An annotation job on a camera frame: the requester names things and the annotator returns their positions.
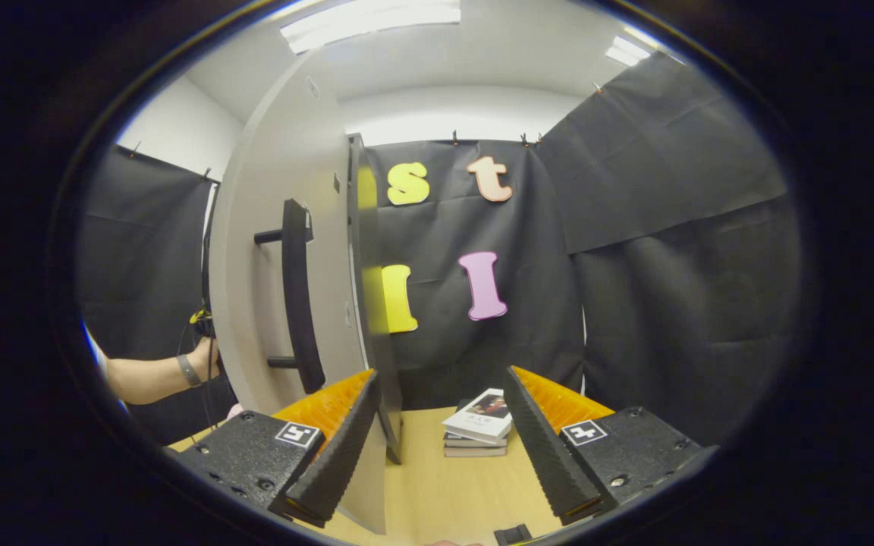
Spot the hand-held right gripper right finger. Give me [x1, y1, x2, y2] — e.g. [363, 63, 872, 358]
[504, 366, 711, 526]

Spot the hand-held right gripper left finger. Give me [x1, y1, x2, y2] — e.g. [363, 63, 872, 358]
[171, 369, 381, 529]

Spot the black door handle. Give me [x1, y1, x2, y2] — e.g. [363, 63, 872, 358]
[253, 199, 326, 395]

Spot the beige cabinet door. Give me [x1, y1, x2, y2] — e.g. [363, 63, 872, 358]
[208, 49, 391, 535]

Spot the white book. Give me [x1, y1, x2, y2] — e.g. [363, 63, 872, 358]
[442, 388, 514, 446]

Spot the dark book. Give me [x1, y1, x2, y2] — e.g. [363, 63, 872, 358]
[445, 432, 510, 450]

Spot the black backdrop cloth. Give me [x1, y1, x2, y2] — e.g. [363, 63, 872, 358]
[77, 49, 802, 448]

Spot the large ceiling light panel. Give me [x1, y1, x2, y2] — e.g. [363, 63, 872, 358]
[279, 0, 462, 55]

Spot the small ceiling light panel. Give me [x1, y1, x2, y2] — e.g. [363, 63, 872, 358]
[605, 34, 654, 67]

